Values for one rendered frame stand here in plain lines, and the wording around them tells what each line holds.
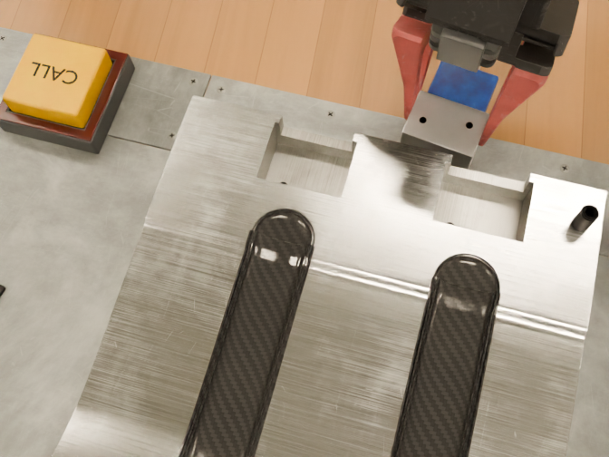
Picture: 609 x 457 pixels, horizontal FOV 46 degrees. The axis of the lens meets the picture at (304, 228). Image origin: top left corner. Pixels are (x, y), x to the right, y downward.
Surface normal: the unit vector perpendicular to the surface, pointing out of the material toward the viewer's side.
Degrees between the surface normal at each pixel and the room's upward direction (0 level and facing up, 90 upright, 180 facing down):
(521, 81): 82
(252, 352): 3
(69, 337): 0
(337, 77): 0
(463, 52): 96
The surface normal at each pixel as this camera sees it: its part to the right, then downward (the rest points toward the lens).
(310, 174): -0.04, -0.37
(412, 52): -0.40, 0.80
